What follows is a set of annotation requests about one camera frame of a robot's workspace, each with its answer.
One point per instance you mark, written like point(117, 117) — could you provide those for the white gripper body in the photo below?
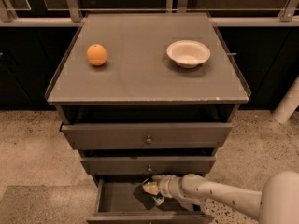
point(168, 186)

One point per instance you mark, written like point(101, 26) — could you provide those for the crushed green can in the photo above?
point(157, 199)

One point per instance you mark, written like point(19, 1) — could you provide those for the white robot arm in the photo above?
point(277, 203)

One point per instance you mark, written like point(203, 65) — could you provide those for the bottom grey drawer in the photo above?
point(125, 202)

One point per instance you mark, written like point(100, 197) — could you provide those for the grey drawer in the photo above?
point(147, 165)
point(125, 202)
point(146, 135)

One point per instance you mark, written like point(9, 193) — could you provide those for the top grey drawer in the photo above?
point(146, 135)

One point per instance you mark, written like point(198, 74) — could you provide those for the middle grey drawer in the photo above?
point(147, 165)

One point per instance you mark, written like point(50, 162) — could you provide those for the grey drawer cabinet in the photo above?
point(139, 83)

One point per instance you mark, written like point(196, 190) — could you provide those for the white paper bowl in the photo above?
point(188, 53)

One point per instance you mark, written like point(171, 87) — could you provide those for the orange fruit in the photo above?
point(96, 54)

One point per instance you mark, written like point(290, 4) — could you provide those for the metal window frame rail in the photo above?
point(223, 13)

